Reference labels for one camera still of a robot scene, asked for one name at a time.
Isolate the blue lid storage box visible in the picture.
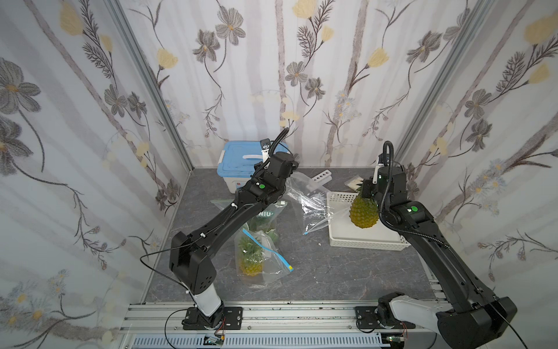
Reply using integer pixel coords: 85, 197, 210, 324
217, 141, 263, 194

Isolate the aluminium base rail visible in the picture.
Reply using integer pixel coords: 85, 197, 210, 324
115, 301, 448, 348

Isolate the white perforated plastic basket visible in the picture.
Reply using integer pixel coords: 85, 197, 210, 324
326, 191, 410, 252

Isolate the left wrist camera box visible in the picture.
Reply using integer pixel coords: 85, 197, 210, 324
260, 138, 272, 162

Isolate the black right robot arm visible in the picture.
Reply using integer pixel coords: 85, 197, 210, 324
361, 141, 517, 348

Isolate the yellow pineapple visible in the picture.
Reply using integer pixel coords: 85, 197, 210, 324
350, 183, 379, 229
238, 236, 264, 276

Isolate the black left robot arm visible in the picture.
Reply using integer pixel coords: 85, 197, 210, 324
164, 127, 298, 328

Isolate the clear bag blue zipper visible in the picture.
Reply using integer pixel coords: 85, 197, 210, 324
286, 172, 331, 236
235, 228, 294, 288

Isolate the small bag of rice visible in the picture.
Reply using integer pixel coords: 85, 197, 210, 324
344, 175, 364, 192

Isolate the white vented cable duct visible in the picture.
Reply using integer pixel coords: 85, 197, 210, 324
129, 332, 390, 348

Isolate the white test tube rack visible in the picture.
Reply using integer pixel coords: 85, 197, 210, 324
307, 170, 332, 190

